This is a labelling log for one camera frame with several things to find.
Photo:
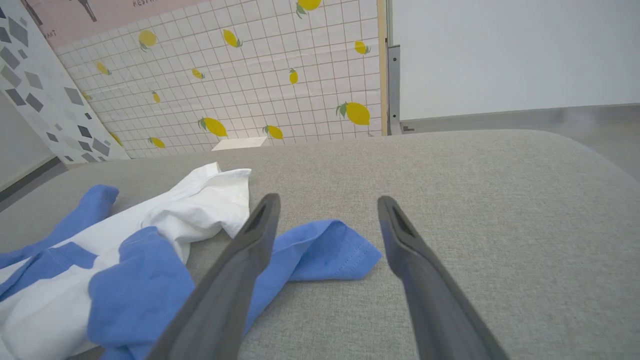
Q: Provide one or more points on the lemon print tile panel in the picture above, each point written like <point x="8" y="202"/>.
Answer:
<point x="250" y="85"/>

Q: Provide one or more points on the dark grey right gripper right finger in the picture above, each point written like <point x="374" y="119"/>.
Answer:
<point x="435" y="310"/>

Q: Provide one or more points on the grey metal post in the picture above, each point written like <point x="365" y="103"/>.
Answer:
<point x="394" y="80"/>

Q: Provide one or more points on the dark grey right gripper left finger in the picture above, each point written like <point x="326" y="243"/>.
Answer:
<point x="225" y="295"/>

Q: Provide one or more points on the pink poster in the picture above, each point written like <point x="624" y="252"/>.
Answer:
<point x="100" y="20"/>

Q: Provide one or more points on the light wooden edge strip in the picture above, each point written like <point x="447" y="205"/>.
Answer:
<point x="382" y="65"/>

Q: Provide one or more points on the white terrazzo pattern panel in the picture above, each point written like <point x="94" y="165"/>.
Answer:
<point x="45" y="100"/>

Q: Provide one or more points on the white and blue shirt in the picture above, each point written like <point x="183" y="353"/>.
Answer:
<point x="45" y="310"/>

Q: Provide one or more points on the small white flat box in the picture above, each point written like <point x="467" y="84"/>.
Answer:
<point x="240" y="143"/>

